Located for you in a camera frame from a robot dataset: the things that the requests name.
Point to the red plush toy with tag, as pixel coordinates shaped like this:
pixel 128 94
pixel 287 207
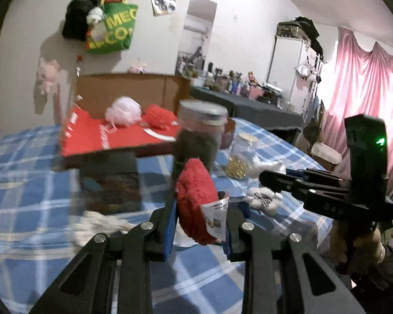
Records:
pixel 193 199

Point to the white fluffy bunny scrunchie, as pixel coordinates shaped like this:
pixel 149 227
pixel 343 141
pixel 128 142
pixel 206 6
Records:
pixel 271 202

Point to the pink plush toy with face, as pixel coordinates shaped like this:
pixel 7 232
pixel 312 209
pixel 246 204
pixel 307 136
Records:
pixel 138 67

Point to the dark flat box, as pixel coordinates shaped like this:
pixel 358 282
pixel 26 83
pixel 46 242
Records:
pixel 111 183

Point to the blue plaid blanket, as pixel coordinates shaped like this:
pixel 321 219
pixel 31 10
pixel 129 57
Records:
pixel 36 202

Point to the white wardrobe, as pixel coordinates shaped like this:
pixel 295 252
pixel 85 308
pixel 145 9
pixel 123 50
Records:
pixel 288 68

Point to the green tote bag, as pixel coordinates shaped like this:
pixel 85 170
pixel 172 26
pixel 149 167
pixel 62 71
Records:
pixel 116 29

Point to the light pink plush toy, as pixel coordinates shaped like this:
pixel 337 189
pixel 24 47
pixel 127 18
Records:
pixel 47 75

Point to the cream lace scrunchie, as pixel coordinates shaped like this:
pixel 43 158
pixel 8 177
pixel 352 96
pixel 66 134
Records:
pixel 95 225

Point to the dark bags on wardrobe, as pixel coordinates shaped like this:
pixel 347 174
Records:
pixel 301 29

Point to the dark desk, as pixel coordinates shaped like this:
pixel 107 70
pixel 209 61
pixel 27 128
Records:
pixel 249 111

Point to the wall mirror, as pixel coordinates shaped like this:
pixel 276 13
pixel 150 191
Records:
pixel 196 32

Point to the glass jar with metal lid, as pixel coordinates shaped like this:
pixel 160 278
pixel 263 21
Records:
pixel 199 117

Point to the small cardboard box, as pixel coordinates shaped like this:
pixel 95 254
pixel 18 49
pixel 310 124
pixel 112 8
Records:
pixel 326 153

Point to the row of figurines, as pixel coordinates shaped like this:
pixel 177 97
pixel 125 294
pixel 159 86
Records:
pixel 235 80

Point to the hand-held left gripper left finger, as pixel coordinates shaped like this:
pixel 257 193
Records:
pixel 168 232

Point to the person's right hand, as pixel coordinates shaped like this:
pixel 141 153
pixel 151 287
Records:
pixel 366 245

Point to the pink curtain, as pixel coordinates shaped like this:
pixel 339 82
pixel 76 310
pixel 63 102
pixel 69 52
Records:
pixel 360 88

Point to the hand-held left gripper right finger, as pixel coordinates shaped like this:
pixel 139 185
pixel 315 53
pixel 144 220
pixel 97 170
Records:
pixel 230 248

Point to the wall poster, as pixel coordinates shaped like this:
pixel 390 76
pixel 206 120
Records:
pixel 163 1

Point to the clear glass jar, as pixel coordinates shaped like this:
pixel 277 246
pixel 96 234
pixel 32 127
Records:
pixel 240 157

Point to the white mesh bath pouf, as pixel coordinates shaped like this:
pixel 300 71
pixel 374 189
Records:
pixel 124 111

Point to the white sock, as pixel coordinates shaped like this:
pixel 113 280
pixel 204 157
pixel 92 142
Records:
pixel 265 166

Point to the black plush toy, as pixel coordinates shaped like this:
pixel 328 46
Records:
pixel 77 19

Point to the red knitted scrunchie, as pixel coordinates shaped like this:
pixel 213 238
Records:
pixel 159 116

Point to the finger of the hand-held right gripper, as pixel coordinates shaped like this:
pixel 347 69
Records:
pixel 281 183
pixel 321 178

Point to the cardboard box with red lining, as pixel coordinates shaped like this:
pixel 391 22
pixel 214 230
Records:
pixel 124 88

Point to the brown container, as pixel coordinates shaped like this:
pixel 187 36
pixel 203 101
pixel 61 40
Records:
pixel 229 134

